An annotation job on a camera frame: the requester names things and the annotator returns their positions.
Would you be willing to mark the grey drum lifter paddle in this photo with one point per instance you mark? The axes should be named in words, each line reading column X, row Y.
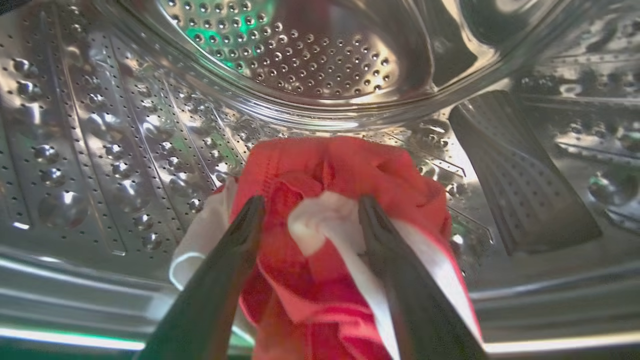
column 520, row 175

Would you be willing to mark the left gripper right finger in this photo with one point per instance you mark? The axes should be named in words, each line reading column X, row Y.
column 415, row 310

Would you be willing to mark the red and white garment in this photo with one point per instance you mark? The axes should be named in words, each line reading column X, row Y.
column 320, row 165

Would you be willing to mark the steel perforated washer drum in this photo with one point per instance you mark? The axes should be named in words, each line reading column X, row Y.
column 125, row 150

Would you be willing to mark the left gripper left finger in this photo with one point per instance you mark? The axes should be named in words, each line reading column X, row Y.
column 215, row 290

